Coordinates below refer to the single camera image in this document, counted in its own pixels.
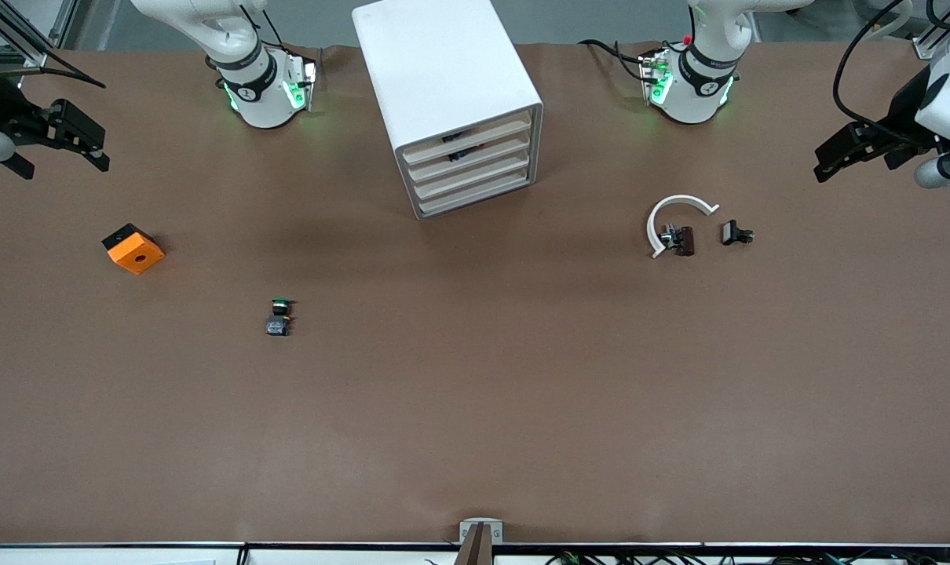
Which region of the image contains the white plastic drawer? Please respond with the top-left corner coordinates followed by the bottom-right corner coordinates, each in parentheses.
top-left (411, 148), bottom-right (535, 202)
top-left (401, 114), bottom-right (534, 166)
top-left (406, 130), bottom-right (535, 184)
top-left (415, 165), bottom-right (537, 218)

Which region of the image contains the white drawer cabinet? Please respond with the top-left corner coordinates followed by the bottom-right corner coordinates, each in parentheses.
top-left (352, 0), bottom-right (544, 221)

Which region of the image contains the white curved plastic piece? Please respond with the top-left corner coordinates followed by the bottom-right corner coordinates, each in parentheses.
top-left (646, 195), bottom-right (721, 260)

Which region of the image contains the small brown metal component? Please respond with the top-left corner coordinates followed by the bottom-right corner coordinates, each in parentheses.
top-left (660, 225), bottom-right (696, 257)

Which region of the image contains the brown table mat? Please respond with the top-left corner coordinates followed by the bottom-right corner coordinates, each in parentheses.
top-left (0, 43), bottom-right (950, 546)

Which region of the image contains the aluminium frame profile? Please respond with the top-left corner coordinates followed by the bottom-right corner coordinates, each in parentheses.
top-left (0, 0), bottom-right (79, 71)
top-left (911, 0), bottom-right (950, 60)

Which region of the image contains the orange button enclosure box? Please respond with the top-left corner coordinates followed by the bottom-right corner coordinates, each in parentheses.
top-left (101, 223), bottom-right (166, 275)

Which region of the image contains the green push button switch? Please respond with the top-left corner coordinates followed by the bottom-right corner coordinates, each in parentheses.
top-left (265, 298), bottom-right (295, 337)

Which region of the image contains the black base cable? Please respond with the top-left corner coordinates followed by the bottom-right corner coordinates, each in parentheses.
top-left (579, 38), bottom-right (650, 84)

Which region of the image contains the white table edge rail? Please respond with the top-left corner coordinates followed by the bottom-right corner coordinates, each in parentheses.
top-left (0, 541), bottom-right (950, 565)

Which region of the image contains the grey metal bracket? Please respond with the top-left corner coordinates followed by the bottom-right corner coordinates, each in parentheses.
top-left (459, 518), bottom-right (504, 545)

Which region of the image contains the camera mast profile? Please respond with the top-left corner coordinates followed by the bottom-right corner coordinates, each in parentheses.
top-left (453, 524), bottom-right (494, 565)

